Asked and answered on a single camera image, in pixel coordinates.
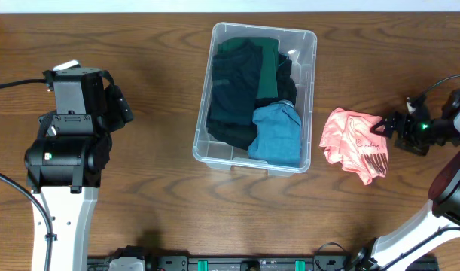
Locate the clear plastic storage bin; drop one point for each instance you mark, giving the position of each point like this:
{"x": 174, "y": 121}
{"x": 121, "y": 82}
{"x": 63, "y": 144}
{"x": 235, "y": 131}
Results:
{"x": 301, "y": 47}

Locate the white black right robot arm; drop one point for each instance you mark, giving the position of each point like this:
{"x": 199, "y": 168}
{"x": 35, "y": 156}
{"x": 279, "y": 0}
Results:
{"x": 439, "y": 219}

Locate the small black garment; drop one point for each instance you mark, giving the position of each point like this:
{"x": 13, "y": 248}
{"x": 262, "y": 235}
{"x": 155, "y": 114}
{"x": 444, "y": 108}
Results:
{"x": 235, "y": 82}

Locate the blue cloth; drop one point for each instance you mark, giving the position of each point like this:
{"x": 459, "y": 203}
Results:
{"x": 278, "y": 139}

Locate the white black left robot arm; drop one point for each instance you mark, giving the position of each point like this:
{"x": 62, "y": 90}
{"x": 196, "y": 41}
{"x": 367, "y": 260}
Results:
{"x": 65, "y": 162}

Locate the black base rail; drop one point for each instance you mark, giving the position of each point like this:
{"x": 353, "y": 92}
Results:
{"x": 133, "y": 258}

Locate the dark green camisole top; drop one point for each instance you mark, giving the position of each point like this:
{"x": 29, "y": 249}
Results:
{"x": 270, "y": 61}

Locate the large black garment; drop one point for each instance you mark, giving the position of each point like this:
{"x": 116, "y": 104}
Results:
{"x": 241, "y": 136}

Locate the pink printed shirt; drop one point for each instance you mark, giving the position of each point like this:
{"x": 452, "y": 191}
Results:
{"x": 347, "y": 139}

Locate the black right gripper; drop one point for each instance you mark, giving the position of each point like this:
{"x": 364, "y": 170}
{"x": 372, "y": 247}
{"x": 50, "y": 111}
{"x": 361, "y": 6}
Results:
{"x": 403, "y": 120}

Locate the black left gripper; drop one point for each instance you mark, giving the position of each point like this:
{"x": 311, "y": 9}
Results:
{"x": 114, "y": 108}

